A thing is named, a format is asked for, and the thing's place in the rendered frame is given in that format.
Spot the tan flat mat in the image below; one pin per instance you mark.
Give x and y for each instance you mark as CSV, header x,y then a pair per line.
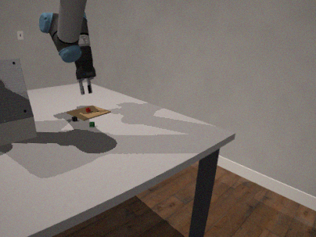
x,y
83,115

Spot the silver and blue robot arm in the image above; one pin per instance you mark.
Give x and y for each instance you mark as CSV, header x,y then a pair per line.
x,y
70,25

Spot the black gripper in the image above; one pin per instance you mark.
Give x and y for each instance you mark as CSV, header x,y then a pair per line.
x,y
84,64

